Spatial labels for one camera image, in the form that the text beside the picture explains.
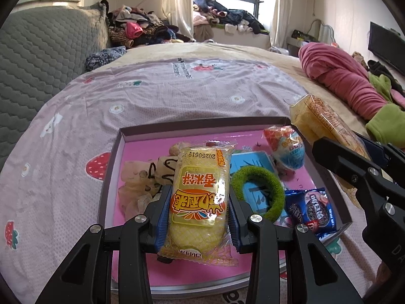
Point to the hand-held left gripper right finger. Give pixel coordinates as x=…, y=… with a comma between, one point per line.
x=234, y=228

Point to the black television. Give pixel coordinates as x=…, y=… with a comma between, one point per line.
x=384, y=46

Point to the blue cookie packet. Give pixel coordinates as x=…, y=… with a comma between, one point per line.
x=313, y=212

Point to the green fleece blanket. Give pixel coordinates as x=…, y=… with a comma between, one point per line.
x=386, y=123

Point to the white curved metal frame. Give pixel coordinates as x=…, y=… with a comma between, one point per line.
x=326, y=31

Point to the green fuzzy scrunchie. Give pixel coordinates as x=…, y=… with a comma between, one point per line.
x=275, y=196

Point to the beige scrunchie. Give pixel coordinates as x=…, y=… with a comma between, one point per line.
x=139, y=177

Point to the white desk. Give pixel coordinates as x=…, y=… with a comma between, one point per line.
x=294, y=42

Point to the walnut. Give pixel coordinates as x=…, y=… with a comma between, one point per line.
x=174, y=148

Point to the pink and blue book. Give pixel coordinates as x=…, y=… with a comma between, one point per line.
x=142, y=145

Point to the cream curtain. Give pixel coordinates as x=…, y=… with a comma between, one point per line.
x=281, y=12
x=177, y=6

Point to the black clothing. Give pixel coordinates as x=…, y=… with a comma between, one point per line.
x=379, y=68

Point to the grey quilted headboard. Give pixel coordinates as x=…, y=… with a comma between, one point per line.
x=38, y=53

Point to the dark blue floral cloth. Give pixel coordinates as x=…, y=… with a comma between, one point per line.
x=104, y=57

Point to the clear orange-print cracker packet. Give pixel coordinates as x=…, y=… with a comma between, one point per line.
x=319, y=117

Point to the dark shallow cardboard box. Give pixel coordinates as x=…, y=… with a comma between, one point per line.
x=109, y=180

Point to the yellow rice cracker packet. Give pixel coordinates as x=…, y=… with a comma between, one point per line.
x=199, y=196

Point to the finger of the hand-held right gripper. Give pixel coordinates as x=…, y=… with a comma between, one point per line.
x=345, y=161
x=386, y=158

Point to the blue egg-shaped toy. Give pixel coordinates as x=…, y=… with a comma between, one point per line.
x=286, y=150

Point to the pile of mixed clothes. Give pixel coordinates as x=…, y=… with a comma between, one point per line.
x=142, y=28

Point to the pile of dark clothes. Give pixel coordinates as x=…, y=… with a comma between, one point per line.
x=234, y=17

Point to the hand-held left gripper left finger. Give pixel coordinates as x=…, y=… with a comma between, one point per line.
x=163, y=218

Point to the person's right hand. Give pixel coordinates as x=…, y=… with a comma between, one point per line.
x=384, y=275

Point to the pink quilt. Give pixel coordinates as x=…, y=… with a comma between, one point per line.
x=338, y=72

